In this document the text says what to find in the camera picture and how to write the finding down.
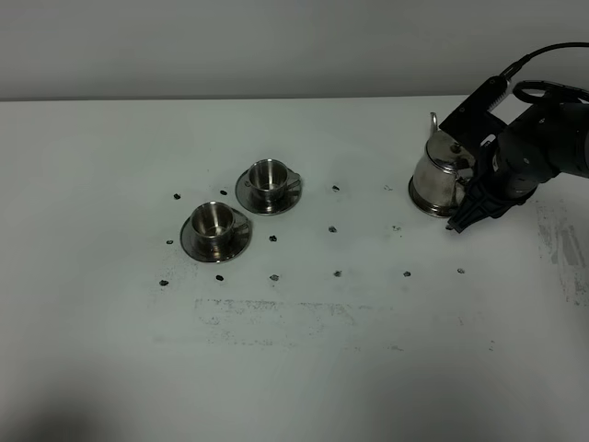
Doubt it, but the front stainless steel teacup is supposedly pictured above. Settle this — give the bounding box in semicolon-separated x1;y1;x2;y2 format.
189;201;249;245

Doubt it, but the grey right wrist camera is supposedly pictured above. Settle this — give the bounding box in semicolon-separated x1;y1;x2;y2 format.
439;76;509;156

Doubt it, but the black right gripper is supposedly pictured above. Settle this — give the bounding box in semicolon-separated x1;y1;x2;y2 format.
446;108;560;233

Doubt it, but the stainless steel teapot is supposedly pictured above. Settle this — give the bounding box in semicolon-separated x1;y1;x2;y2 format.
408;112;475;218

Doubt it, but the front stainless steel saucer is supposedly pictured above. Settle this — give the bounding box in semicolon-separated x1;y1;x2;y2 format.
179;209;252;263

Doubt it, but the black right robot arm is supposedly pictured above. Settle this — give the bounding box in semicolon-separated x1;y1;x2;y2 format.
440;76;588;233

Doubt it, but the stainless steel teacup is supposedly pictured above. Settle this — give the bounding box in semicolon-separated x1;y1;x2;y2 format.
189;201;249;245
247;158;301;203

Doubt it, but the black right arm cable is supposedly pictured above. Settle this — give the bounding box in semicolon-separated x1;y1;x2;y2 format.
499;42;589;82

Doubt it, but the rear stainless steel teacup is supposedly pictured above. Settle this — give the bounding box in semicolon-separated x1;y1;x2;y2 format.
247;158;301;203

